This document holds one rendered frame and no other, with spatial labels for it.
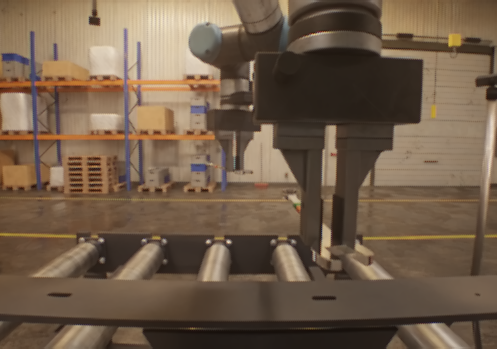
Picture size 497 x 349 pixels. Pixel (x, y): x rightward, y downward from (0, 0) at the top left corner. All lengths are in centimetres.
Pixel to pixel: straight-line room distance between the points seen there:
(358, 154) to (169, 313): 25
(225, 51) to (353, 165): 43
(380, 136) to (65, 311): 36
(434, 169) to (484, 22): 530
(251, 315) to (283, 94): 23
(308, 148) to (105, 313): 28
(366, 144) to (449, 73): 1159
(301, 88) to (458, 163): 1172
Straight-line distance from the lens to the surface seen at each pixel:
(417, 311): 39
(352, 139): 24
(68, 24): 1163
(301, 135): 23
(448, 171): 1171
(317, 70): 23
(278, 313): 34
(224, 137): 70
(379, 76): 24
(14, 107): 1031
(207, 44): 61
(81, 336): 83
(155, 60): 1013
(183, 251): 139
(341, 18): 23
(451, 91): 1178
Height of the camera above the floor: 135
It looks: 6 degrees down
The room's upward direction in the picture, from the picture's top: 1 degrees clockwise
